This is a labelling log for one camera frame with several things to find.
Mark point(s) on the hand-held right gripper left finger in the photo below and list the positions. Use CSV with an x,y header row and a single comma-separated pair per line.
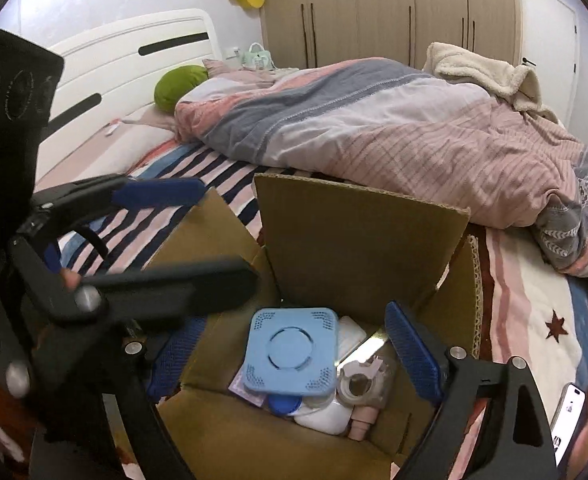
x,y
179,355

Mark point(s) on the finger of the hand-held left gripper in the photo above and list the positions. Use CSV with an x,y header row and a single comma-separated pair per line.
x,y
174,285
164,192

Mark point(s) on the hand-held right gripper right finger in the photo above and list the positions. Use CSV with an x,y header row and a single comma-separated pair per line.
x,y
414,355

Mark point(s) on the white plastic clip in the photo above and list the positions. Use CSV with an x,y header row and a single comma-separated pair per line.
x,y
361,382

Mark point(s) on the white rectangular case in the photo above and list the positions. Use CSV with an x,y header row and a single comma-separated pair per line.
x,y
351,335

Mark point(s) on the purple cosmetic box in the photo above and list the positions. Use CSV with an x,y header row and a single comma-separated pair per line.
x,y
246,390

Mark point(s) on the white earbuds case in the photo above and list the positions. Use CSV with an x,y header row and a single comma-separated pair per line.
x,y
324,417

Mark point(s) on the blue square plastic device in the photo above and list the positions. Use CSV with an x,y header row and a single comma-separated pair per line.
x,y
291,352

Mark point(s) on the brown cardboard box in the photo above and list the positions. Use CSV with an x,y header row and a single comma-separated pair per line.
x,y
354,240

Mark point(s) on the person's left hand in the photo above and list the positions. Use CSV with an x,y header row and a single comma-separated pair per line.
x,y
69,279

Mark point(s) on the pink and white pillow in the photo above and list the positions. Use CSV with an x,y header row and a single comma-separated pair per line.
x,y
124,145

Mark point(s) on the green round pillow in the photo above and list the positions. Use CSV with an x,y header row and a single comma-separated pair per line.
x,y
179,87

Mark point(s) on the blue round lid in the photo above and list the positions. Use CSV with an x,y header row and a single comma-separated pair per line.
x,y
284,403

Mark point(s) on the white bed headboard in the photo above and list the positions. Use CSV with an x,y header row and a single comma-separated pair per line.
x,y
124,55

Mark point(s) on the mint green bag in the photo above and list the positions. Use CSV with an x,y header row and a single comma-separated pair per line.
x,y
256,57

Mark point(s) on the smartphone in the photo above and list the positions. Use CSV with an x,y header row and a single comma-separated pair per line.
x,y
569,415

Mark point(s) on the pink and grey quilt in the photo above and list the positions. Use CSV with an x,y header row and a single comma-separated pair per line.
x,y
374,130

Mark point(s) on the wooden wardrobe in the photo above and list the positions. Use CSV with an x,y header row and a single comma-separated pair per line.
x,y
374,10

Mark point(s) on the beige fleece blanket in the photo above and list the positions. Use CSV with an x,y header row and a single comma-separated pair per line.
x,y
479,70

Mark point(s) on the white door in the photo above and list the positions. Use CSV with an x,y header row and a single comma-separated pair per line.
x,y
549,40

